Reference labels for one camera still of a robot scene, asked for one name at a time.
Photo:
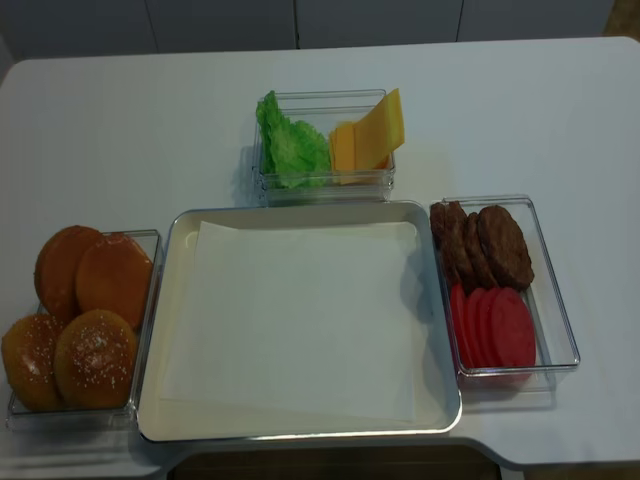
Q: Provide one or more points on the clear patty tomato container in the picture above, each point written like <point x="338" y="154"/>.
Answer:
<point x="557" y="353"/>

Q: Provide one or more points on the leaning yellow cheese slice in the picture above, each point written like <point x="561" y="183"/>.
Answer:
<point x="379" y="133"/>

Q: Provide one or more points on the rear brown beef patty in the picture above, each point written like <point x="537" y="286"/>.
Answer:
<point x="439" y="232"/>

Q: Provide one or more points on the flat yellow cheese slices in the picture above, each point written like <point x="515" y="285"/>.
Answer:
<point x="342" y="150"/>

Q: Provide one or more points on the red tomato slice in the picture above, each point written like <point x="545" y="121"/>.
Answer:
<point x="511" y="332"/>
<point x="471" y="315"/>
<point x="457" y="304"/>
<point x="487" y="348"/>

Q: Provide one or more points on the bun bottom rear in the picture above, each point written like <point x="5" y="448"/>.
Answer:
<point x="56" y="266"/>

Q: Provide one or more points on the green lettuce leaf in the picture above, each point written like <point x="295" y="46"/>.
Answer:
<point x="296" y="155"/>

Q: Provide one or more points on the clear bun container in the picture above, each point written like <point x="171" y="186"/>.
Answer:
<point x="20" y="419"/>

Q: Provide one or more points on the front red tomato slice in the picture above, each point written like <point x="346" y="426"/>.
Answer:
<point x="511" y="332"/>

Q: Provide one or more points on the white parchment paper sheet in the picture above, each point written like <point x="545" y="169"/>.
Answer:
<point x="309" y="320"/>

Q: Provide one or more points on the brown beef patty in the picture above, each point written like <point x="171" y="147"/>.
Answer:
<point x="439" y="232"/>
<point x="455" y="227"/>
<point x="476" y="254"/>
<point x="505" y="248"/>

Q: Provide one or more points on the clear lettuce cheese container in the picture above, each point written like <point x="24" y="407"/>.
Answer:
<point x="324" y="111"/>

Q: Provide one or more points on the front brown beef patty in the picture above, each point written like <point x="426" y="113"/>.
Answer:
<point x="505" y="248"/>

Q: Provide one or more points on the silver metal tray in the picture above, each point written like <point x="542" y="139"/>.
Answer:
<point x="437" y="400"/>

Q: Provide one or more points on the sesame bun top right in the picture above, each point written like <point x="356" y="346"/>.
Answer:
<point x="94" y="361"/>

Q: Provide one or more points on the bun bottom front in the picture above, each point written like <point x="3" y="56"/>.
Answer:
<point x="114" y="275"/>

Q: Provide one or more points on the rear red tomato slice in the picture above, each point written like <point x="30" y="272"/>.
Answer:
<point x="457" y="304"/>

